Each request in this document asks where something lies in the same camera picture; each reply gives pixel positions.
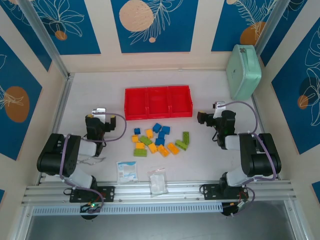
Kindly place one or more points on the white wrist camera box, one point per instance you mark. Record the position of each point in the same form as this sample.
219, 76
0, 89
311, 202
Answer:
98, 111
219, 103

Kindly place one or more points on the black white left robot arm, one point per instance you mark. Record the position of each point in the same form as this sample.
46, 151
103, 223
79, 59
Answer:
72, 155

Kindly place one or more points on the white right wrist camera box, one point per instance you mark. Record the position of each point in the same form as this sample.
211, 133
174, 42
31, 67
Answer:
219, 103

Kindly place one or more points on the aluminium mounting rail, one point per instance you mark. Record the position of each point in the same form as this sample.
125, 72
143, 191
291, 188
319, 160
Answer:
180, 191

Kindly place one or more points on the clear zip bag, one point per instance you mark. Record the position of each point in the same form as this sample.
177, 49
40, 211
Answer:
158, 183

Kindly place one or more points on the red plastic bin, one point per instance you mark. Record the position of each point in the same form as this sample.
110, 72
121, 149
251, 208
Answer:
158, 102
135, 105
180, 101

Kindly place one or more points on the yellow lego brick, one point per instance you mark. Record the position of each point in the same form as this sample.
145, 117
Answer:
135, 138
163, 151
173, 148
152, 148
149, 133
140, 146

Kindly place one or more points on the mint green case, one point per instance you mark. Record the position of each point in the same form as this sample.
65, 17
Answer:
243, 75

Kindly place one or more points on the small circuit board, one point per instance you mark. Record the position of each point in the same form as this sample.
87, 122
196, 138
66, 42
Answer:
91, 206

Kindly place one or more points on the aluminium frame post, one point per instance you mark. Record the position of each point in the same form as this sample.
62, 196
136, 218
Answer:
271, 25
42, 35

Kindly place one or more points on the green lego brick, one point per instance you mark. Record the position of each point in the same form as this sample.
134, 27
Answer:
140, 153
185, 137
181, 145
145, 140

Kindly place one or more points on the blue white plastic packet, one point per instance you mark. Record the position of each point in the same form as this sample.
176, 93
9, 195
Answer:
127, 172

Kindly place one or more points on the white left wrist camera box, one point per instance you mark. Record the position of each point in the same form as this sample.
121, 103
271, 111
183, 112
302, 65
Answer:
98, 111

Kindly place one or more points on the small blue lego brick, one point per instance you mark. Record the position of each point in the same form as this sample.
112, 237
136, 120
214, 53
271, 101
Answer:
137, 131

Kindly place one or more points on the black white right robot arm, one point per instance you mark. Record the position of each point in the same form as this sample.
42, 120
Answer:
260, 160

